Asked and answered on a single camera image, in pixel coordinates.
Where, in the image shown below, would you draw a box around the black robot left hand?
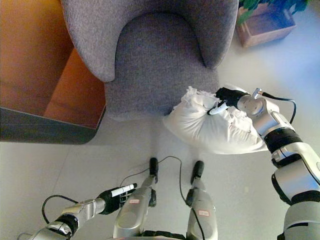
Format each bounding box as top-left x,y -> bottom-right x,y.
98,182 -> 138,216

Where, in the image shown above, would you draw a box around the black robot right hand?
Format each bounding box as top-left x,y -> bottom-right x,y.
206,86 -> 251,116

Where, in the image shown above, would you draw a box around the white fringed throw pillow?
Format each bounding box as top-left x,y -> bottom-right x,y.
162,85 -> 270,155

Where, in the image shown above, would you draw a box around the silver robot left leg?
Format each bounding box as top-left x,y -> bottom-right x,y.
112,174 -> 158,239

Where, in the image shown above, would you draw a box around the silver robot leg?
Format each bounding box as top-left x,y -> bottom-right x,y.
184,179 -> 217,240
112,174 -> 158,239

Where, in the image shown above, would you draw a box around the black robot left foot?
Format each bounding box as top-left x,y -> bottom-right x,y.
148,157 -> 160,181

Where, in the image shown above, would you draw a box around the black robot foot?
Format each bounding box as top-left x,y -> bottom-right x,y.
190,160 -> 205,185
148,157 -> 160,181

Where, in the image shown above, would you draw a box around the robot legs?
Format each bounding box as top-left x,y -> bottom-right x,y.
121,155 -> 209,240

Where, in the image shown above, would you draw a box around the black robot right foot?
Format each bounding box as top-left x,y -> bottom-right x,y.
190,160 -> 205,185

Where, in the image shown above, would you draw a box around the grey fabric tub armchair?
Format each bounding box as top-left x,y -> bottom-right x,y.
60,0 -> 240,124

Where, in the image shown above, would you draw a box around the light wooden crate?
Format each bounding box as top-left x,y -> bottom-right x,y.
235,3 -> 297,49

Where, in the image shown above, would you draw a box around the silver robot right leg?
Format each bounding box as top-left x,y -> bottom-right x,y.
184,179 -> 217,240

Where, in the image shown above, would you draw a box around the green leafy potted plant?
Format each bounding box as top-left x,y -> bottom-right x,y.
237,0 -> 310,25

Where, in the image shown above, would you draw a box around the dark-topped wooden desk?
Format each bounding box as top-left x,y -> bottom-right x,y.
0,46 -> 108,146

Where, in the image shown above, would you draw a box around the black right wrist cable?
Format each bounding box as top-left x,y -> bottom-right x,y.
251,86 -> 298,125

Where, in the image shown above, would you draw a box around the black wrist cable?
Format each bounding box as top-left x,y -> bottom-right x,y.
41,194 -> 80,225
251,86 -> 298,125

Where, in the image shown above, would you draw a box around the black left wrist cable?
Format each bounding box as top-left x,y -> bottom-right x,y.
41,194 -> 80,225

